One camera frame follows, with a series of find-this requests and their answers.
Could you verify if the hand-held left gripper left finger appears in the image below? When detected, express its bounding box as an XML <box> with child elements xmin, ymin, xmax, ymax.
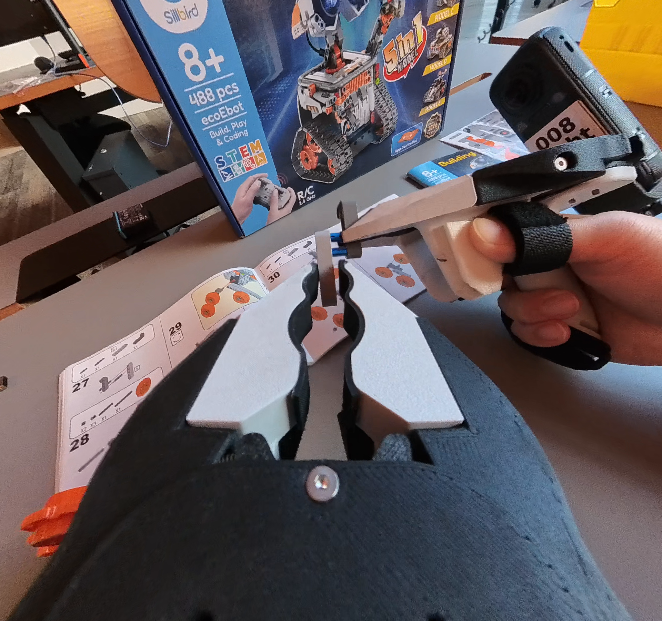
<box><xmin>185</xmin><ymin>264</ymin><xmax>320</xmax><ymax>461</ymax></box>

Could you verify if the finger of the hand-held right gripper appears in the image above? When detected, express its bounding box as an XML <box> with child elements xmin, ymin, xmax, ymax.
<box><xmin>340</xmin><ymin>175</ymin><xmax>479</xmax><ymax>245</ymax></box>

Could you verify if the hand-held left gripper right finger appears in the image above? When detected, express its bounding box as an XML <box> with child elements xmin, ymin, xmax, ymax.
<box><xmin>337</xmin><ymin>263</ymin><xmax>465</xmax><ymax>461</ymax></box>

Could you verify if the grey straight building beam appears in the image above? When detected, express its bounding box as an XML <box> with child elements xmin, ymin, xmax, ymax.
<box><xmin>315</xmin><ymin>231</ymin><xmax>339</xmax><ymax>308</ymax></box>

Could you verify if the grey desk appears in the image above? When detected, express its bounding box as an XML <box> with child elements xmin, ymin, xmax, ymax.
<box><xmin>0</xmin><ymin>41</ymin><xmax>662</xmax><ymax>621</ymax></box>

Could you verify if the neighbouring desk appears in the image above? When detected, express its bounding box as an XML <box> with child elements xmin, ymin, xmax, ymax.
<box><xmin>0</xmin><ymin>163</ymin><xmax>219</xmax><ymax>317</ymax></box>

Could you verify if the person's right hand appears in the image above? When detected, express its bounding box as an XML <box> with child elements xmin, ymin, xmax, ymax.
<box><xmin>468</xmin><ymin>211</ymin><xmax>662</xmax><ymax>368</ymax></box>

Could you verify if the blue building manual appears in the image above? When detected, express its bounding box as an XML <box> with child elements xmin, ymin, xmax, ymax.
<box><xmin>406</xmin><ymin>147</ymin><xmax>500</xmax><ymax>190</ymax></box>

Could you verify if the white sticker sheet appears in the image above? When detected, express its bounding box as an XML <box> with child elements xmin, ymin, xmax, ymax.
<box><xmin>440</xmin><ymin>110</ymin><xmax>531</xmax><ymax>162</ymax></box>

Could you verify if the open white instruction booklet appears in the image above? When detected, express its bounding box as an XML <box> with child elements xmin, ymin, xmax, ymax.
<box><xmin>54</xmin><ymin>194</ymin><xmax>427</xmax><ymax>495</ymax></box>

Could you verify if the yellow storage bin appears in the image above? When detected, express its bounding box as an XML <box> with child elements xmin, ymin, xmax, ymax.
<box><xmin>579</xmin><ymin>0</ymin><xmax>662</xmax><ymax>108</ymax></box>

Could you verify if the small black power adapter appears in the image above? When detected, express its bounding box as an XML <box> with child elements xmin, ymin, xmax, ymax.
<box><xmin>113</xmin><ymin>204</ymin><xmax>152</xmax><ymax>240</ymax></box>

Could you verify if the blue robot kit box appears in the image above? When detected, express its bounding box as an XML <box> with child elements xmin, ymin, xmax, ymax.
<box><xmin>88</xmin><ymin>0</ymin><xmax>472</xmax><ymax>239</ymax></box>

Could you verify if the dark metal box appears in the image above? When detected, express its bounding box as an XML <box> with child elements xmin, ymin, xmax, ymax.
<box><xmin>82</xmin><ymin>129</ymin><xmax>161</xmax><ymax>203</ymax></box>

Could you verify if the orange toy wheel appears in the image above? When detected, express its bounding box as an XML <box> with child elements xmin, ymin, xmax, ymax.
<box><xmin>21</xmin><ymin>485</ymin><xmax>89</xmax><ymax>559</ymax></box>

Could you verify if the wooden side table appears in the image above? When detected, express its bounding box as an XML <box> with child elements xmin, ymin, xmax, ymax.
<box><xmin>0</xmin><ymin>59</ymin><xmax>104</xmax><ymax>112</ymax></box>

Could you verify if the curved wooden board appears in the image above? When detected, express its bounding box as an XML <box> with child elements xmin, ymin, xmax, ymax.
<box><xmin>26</xmin><ymin>0</ymin><xmax>162</xmax><ymax>105</ymax></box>

